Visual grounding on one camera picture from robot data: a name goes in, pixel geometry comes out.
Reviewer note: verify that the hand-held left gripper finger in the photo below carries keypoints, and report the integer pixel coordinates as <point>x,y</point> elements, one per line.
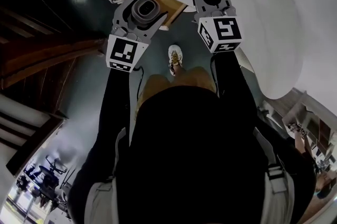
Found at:
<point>155,25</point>
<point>122,14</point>

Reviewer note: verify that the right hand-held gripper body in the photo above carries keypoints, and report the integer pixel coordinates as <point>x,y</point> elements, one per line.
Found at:
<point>226,31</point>

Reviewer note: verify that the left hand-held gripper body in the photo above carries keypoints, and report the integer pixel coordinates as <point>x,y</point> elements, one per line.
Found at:
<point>123,52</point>

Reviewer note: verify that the grey tape roll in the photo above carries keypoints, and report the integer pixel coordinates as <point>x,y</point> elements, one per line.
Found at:
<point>144,10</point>

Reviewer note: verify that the white round table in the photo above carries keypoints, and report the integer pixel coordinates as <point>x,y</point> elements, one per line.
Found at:
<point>258,20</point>

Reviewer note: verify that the person's left forearm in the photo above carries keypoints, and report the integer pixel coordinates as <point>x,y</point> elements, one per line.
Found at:
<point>116,102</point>

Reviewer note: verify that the person's right forearm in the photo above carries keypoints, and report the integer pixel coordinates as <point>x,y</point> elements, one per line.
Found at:
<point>231,78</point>

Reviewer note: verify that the person's white shoe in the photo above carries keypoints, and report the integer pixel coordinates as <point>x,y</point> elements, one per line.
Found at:
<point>175,56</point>

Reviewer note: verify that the person's left leg tan trousers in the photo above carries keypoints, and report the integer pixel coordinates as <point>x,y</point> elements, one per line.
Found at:
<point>155,86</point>

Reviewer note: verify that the person's leg tan trousers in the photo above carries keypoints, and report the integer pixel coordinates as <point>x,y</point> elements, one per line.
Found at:
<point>155,86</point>
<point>198,77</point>

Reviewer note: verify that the person's right leg tan trousers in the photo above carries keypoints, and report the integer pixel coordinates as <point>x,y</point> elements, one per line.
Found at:
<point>198,77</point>

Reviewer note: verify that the wooden staircase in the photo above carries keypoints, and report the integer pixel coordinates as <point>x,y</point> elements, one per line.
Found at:
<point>39,54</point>

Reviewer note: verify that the person's torso in black jacket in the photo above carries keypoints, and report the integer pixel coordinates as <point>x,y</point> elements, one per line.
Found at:
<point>189,154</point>

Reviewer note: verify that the brown wooden cabinet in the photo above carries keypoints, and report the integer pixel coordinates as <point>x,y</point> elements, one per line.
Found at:
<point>310,123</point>

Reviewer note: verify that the black office chair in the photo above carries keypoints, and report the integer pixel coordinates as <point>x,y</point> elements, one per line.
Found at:
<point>46,178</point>

